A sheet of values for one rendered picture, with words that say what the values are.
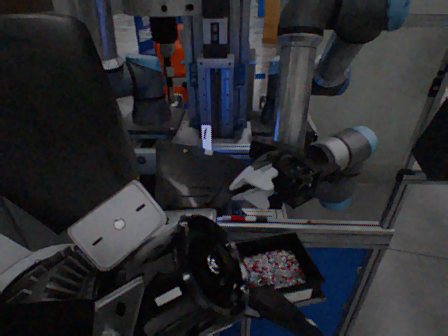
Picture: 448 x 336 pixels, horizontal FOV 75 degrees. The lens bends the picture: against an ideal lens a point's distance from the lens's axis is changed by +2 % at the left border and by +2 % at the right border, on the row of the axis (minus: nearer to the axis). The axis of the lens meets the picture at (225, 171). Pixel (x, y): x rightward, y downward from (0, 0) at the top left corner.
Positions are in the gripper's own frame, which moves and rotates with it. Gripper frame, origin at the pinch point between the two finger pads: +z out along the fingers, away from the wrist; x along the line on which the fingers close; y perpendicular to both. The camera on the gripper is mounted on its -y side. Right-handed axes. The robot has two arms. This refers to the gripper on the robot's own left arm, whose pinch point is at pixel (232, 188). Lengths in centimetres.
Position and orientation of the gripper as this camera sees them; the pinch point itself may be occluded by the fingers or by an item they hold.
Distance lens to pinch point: 49.6
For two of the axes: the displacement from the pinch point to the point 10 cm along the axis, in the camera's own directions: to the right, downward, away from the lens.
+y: 5.7, 5.3, -6.2
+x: -0.6, 7.9, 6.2
